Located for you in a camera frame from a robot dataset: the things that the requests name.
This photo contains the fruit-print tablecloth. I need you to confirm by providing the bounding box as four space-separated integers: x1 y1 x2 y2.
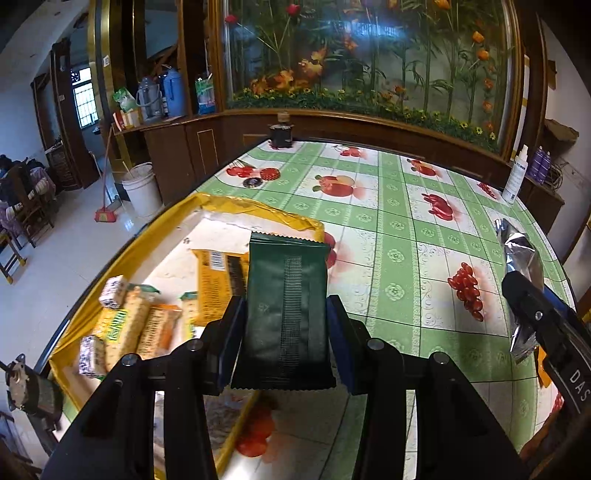
191 138 578 480

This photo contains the green-trimmed cracker packet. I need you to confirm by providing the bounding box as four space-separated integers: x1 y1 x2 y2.
92 284 160 370
179 291 199 342

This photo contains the dark green snack packet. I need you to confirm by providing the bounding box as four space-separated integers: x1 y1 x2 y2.
230 232 338 392

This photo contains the cardboard box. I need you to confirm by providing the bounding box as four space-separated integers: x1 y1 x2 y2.
545 119 580 141

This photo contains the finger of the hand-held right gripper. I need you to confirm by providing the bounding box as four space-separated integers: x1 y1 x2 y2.
542 284 580 324
502 271 571 365

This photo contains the orange and white carton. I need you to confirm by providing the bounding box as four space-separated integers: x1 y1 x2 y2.
113 109 144 132

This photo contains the black jar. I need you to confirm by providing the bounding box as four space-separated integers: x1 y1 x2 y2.
269 113 295 148

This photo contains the green and white bag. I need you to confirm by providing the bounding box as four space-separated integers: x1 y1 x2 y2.
113 88 138 112

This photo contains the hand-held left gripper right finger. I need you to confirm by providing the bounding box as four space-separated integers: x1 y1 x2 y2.
327 294 529 480

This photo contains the red-headed broom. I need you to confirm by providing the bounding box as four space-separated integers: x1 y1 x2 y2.
95 134 118 223

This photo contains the wooden bench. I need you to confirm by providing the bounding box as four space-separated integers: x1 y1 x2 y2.
0 228 26 284

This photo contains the barred window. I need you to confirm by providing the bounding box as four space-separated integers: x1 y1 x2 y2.
71 67 100 129

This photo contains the blue thermos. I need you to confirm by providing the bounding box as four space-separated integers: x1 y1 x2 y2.
159 66 187 117

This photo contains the grey thermos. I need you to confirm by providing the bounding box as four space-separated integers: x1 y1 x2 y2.
136 76 162 121

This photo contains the white spray bottle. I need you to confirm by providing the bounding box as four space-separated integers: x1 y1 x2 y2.
502 144 531 205

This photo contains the silver foil packet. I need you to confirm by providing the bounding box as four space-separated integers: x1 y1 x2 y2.
495 219 546 365

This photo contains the orange-trimmed cracker packet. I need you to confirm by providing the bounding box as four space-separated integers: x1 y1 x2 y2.
139 302 183 358

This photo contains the white plastic bucket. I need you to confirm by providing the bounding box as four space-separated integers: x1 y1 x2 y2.
121 162 163 217

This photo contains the small white wrapped candy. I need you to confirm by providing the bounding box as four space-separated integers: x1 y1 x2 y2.
78 335 108 378
99 275 127 309

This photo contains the yellow snack packet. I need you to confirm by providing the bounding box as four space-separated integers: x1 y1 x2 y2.
191 248 250 328

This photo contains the floral glass panel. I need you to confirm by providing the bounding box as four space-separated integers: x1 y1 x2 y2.
217 0 520 153

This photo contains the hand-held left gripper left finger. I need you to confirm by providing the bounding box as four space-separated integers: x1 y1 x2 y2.
41 295 245 480

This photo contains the brown wooden cabinet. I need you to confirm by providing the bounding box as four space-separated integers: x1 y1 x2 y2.
111 108 566 236

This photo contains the wooden chair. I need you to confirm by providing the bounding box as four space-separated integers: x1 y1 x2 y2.
9 161 56 250

